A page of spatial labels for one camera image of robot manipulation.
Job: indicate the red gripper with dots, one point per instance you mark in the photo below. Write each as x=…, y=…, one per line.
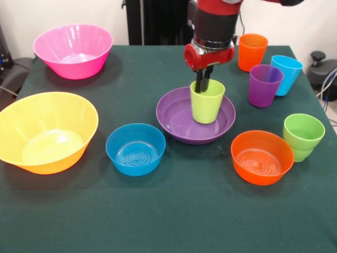
x=208, y=59

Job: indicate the lime yellow cup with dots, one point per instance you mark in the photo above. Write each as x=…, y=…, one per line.
x=206, y=110

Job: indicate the purple bowl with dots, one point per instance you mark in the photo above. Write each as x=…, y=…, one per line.
x=176, y=124

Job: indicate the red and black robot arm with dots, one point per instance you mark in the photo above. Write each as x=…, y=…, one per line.
x=216, y=21

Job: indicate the black computer tower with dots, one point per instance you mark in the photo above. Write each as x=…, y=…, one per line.
x=4, y=52

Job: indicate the black power adapter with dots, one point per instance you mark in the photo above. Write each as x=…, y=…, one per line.
x=235, y=39

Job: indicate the orange cup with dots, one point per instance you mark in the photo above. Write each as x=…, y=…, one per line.
x=250, y=56

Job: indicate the purple cup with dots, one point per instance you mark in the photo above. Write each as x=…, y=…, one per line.
x=263, y=95

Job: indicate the blue cup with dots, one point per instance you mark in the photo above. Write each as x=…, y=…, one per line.
x=288, y=76

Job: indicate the small blue bowl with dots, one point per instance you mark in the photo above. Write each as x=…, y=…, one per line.
x=135, y=168

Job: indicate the green cup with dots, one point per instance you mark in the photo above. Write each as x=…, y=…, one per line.
x=304, y=126
x=302, y=155

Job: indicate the small orange bowl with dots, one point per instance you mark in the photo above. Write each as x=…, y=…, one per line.
x=260, y=177

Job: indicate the black equipment with knob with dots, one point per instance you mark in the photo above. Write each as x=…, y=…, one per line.
x=322, y=71

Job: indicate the dark green tablecloth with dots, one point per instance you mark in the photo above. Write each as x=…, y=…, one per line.
x=184, y=210

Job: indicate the large pink bowl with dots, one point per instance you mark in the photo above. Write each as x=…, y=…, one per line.
x=52, y=44

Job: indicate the large orange yellow bowl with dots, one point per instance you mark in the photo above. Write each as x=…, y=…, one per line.
x=39, y=113

